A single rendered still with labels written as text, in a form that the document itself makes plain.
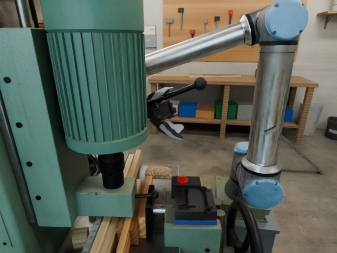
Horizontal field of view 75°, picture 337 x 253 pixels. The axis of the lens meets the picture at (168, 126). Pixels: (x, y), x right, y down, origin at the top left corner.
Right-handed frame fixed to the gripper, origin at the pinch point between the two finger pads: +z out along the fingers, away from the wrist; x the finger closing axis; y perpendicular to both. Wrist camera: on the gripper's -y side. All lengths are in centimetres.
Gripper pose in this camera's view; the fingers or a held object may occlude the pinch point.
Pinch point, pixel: (175, 116)
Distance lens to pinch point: 60.4
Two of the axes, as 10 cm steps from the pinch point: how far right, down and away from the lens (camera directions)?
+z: 5.9, 1.3, -7.9
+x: 2.7, 9.0, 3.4
